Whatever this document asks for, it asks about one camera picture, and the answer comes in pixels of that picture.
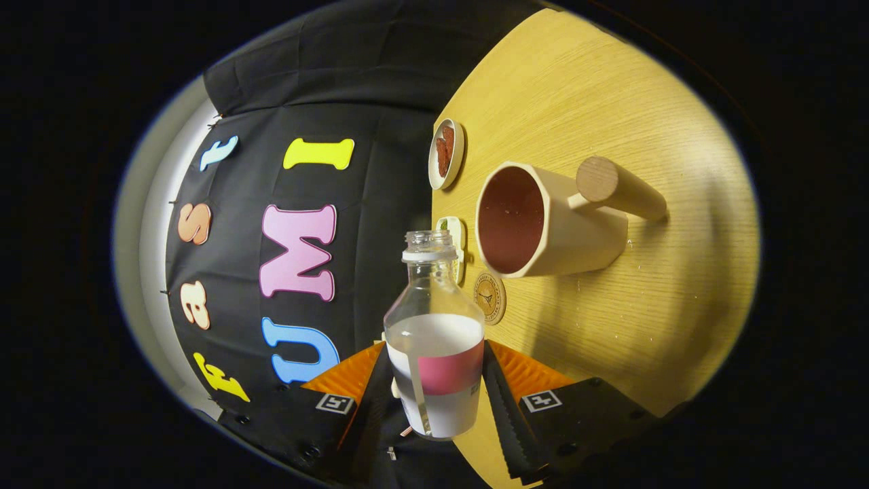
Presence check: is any clear juice bottle red label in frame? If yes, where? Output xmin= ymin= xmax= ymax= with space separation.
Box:
xmin=384 ymin=230 xmax=485 ymax=441

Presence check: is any beige cup wooden handle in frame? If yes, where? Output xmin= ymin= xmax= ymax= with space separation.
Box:
xmin=475 ymin=156 xmax=669 ymax=279

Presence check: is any black backdrop cloth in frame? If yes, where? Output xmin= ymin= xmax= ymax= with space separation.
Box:
xmin=165 ymin=0 xmax=551 ymax=489

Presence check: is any small white dish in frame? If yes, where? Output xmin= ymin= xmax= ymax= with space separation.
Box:
xmin=436 ymin=216 xmax=468 ymax=286

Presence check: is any white round plate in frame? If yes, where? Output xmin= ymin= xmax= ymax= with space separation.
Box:
xmin=428 ymin=118 xmax=466 ymax=191

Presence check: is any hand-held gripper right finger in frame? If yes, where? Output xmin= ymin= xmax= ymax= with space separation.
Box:
xmin=483 ymin=340 xmax=659 ymax=486

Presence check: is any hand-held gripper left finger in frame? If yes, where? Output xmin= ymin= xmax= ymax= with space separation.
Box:
xmin=217 ymin=342 xmax=408 ymax=489

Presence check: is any wooden table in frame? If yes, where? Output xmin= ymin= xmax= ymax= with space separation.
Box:
xmin=432 ymin=7 xmax=761 ymax=489

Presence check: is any round wooden coaster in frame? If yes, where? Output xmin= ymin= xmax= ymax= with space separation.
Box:
xmin=473 ymin=272 xmax=507 ymax=326

